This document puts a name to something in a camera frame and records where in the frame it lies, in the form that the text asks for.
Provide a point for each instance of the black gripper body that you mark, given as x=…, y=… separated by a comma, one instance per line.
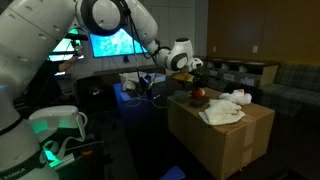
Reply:
x=198, y=78

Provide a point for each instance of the red plush ball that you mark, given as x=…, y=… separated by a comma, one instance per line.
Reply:
x=198, y=93

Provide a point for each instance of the green cloth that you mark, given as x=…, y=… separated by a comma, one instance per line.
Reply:
x=180, y=96

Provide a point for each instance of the white towel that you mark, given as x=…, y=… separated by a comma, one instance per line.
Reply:
x=221, y=112

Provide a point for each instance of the blue sponge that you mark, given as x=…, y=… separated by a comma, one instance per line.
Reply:
x=172, y=173

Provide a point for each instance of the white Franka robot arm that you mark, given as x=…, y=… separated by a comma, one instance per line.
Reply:
x=30, y=40

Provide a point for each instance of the large cardboard box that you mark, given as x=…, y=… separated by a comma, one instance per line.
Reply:
x=226, y=143

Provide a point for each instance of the pale plastic container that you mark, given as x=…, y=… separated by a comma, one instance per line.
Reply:
x=159, y=77

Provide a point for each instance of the low wooden cabinet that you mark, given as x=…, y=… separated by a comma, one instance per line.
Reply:
x=243, y=71

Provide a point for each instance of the crumpled white cloth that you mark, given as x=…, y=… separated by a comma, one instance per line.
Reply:
x=130, y=80

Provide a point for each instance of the tablet with lit screen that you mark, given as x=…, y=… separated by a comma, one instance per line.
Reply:
x=125, y=96

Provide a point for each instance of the large monitor with teal image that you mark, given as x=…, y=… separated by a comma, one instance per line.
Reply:
x=115, y=45

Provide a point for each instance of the green plaid sofa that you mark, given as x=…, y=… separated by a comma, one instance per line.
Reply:
x=293, y=90

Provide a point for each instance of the black office chair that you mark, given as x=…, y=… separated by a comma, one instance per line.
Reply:
x=93, y=93

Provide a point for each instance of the person in dark shirt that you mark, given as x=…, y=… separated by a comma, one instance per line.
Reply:
x=43, y=83

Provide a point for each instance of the yellow wrist camera box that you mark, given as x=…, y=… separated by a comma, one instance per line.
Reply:
x=183, y=77

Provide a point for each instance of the white wall outlet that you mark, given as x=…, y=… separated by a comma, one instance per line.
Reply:
x=255, y=49
x=214, y=49

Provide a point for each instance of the black camera on stand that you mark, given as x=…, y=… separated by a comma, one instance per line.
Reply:
x=77, y=37

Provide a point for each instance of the wall monitor with green image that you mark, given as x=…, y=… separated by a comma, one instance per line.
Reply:
x=65, y=46

